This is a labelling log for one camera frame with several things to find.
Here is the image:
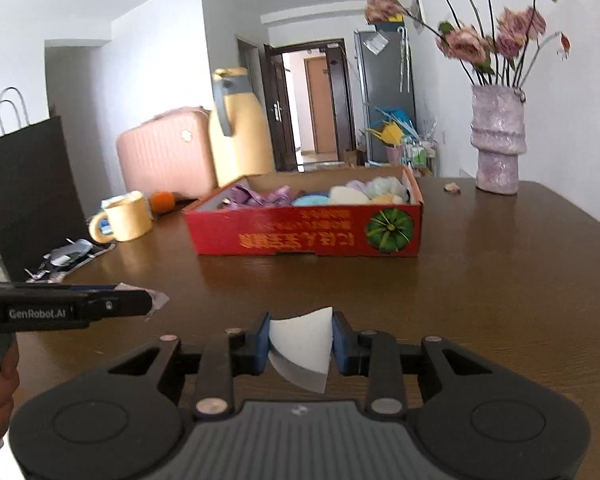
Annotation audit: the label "green mesh bath pouf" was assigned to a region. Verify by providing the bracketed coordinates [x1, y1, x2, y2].
[365, 176, 398, 198]

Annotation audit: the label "black paper bag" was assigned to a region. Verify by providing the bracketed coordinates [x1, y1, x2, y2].
[0, 86, 88, 282]

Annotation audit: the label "dark wooden door frame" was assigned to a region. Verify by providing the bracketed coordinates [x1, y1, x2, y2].
[263, 37, 357, 172]

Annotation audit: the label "yellow thermos jug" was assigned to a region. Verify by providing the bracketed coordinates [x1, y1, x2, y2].
[208, 66, 276, 188]

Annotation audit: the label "purple ceramic vase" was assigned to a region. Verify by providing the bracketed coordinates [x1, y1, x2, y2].
[470, 84, 526, 195]

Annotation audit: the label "red cardboard box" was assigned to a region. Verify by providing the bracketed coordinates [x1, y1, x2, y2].
[182, 164, 425, 258]

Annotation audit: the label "brown wooden door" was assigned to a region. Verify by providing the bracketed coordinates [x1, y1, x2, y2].
[304, 55, 338, 155]

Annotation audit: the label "pink ribbed suitcase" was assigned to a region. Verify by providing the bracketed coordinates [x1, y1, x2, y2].
[116, 106, 218, 202]

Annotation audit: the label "purple satin scrunchie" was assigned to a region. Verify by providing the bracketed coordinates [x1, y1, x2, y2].
[230, 184, 293, 207]

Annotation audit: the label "white paper piece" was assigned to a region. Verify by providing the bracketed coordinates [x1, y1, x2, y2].
[269, 306, 334, 395]

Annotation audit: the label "yellow mug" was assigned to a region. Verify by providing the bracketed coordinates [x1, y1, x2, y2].
[89, 195, 154, 242]

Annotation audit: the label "white yellow plush toy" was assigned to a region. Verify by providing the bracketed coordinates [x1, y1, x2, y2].
[370, 180, 412, 206]

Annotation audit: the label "dried pink roses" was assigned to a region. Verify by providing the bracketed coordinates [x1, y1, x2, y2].
[364, 0, 572, 88]

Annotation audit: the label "wall picture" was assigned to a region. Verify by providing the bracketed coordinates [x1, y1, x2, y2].
[409, 0, 426, 36]

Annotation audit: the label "colourful toy pile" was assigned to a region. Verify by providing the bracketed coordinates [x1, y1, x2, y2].
[365, 105, 438, 178]

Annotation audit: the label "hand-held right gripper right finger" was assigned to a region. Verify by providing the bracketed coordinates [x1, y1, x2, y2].
[331, 311, 511, 421]

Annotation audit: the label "grey refrigerator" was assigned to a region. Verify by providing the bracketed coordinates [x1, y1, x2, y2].
[354, 27, 417, 166]

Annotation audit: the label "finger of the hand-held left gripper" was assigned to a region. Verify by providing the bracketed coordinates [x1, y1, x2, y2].
[72, 287, 153, 320]

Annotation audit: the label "crumpled dark wrappers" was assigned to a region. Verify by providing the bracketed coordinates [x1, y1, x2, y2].
[25, 240, 116, 281]

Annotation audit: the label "grey plastic wrapper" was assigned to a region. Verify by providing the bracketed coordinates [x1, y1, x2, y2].
[115, 283, 171, 321]

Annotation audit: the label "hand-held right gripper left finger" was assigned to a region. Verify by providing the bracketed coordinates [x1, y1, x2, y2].
[87, 311, 273, 421]

